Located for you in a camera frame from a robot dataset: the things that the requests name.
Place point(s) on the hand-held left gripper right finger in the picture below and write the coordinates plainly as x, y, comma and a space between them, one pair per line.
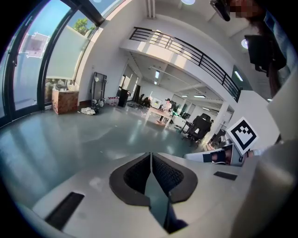
209, 193

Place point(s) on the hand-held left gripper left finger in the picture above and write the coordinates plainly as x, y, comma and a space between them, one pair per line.
97, 190

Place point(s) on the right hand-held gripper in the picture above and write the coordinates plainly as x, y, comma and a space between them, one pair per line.
243, 136

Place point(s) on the black office chair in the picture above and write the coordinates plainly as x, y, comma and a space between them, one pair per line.
201, 126

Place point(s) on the white wooden table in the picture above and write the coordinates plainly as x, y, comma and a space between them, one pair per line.
160, 114

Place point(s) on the person's pale grey top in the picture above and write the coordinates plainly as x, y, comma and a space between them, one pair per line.
274, 186

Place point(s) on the white crumpled cloth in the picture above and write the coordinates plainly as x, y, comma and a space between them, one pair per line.
89, 111

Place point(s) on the row of pink bottles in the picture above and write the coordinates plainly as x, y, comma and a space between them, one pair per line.
112, 100

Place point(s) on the black floor cabinet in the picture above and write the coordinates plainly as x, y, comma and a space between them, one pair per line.
123, 97

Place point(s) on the brown cardboard box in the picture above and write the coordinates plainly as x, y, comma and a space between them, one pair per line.
65, 102

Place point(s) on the black balcony railing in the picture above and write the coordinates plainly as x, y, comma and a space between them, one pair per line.
186, 50

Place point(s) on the white plastic bags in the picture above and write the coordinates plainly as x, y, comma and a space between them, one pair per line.
66, 86

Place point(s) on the round ceiling lamp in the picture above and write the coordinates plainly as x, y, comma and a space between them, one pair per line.
188, 1
244, 43

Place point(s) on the black chest-worn box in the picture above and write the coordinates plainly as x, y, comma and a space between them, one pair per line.
260, 52

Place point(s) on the black metal rack frame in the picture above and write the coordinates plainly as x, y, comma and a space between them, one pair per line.
99, 86

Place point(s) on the black window frame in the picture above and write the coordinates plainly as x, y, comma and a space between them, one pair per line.
44, 69

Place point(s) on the black head-worn camera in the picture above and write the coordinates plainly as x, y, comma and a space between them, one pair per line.
221, 8

